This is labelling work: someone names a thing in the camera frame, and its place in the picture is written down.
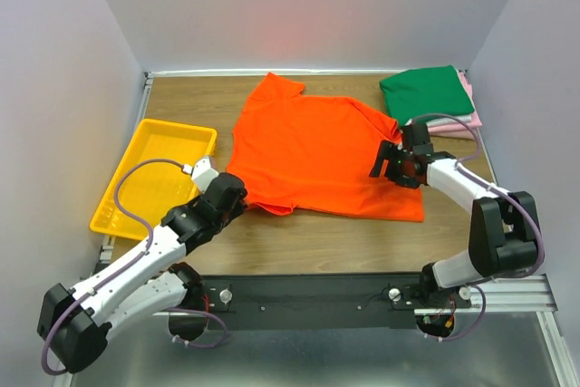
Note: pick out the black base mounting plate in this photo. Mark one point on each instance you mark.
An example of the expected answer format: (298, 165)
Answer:
(326, 301)

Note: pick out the green folded t-shirt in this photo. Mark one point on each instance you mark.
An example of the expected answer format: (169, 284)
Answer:
(430, 90)

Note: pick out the orange t-shirt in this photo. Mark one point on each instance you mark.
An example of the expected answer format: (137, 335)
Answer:
(294, 150)

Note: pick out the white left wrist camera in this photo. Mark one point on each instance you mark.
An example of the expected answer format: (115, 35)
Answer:
(202, 173)

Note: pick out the pink folded t-shirt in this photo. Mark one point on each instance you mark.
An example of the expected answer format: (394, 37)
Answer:
(476, 123)

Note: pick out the light grey folded t-shirt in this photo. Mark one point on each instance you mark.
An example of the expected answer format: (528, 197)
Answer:
(446, 120)

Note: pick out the yellow plastic tray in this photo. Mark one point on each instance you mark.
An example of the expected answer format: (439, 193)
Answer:
(152, 190)

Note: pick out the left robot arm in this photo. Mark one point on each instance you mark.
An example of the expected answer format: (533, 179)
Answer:
(77, 323)

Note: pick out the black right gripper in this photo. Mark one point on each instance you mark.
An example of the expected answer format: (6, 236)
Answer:
(386, 150)

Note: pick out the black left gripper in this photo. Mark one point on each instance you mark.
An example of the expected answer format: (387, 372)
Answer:
(238, 210)

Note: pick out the pale pink bottom t-shirt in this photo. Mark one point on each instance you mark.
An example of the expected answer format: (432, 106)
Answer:
(461, 134)

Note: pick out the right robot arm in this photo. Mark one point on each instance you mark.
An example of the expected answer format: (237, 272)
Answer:
(505, 239)

